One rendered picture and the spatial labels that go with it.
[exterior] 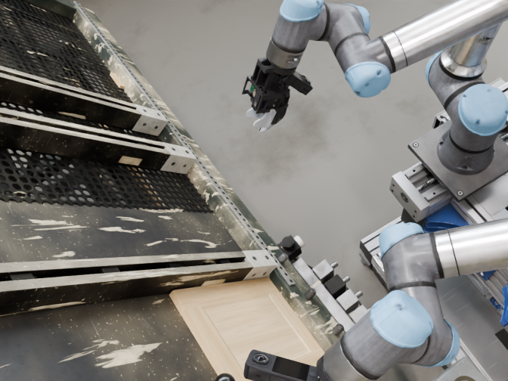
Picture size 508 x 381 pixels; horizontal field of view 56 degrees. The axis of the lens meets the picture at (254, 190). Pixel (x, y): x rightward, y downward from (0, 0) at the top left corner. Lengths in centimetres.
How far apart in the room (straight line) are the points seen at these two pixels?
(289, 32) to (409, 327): 60
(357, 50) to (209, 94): 213
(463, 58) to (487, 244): 64
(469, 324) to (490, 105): 111
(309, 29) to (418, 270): 50
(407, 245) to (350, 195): 176
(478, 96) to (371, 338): 80
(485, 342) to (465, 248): 141
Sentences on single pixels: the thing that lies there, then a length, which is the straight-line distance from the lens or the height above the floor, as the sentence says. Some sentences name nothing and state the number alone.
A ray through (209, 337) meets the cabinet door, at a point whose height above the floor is 121.
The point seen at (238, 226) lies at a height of 90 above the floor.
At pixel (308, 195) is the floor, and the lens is 256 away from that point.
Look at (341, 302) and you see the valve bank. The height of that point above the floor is 76.
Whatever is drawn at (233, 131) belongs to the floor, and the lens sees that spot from 283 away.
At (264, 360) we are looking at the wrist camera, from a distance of 77.
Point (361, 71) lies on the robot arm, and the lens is 94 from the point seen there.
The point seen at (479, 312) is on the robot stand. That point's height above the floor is 21.
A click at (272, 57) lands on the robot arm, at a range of 103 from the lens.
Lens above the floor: 229
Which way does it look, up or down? 61 degrees down
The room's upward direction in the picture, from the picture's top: 19 degrees counter-clockwise
